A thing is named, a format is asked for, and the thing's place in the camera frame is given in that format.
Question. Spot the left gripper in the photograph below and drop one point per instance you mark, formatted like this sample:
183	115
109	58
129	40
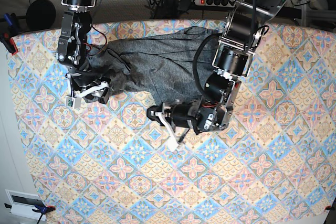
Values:
200	116

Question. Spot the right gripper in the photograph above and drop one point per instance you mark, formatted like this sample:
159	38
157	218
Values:
86	85

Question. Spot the grey t-shirt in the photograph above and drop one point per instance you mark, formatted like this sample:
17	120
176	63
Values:
160	65

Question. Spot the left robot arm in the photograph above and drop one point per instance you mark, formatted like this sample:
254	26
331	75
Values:
244	28

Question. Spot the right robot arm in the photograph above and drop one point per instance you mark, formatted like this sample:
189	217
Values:
73	52

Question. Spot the patterned tablecloth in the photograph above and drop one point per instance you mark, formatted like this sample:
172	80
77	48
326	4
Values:
108	163

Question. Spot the round black stool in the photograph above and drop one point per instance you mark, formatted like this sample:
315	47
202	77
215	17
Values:
40	15

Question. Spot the red black clamp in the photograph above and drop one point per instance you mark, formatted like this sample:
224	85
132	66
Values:
9	43

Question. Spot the blue clamp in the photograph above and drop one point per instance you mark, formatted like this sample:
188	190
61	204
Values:
13	22

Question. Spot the white power strip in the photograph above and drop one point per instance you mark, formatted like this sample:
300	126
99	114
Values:
214	3

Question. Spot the white wall box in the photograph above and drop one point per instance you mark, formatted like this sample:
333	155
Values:
22	204

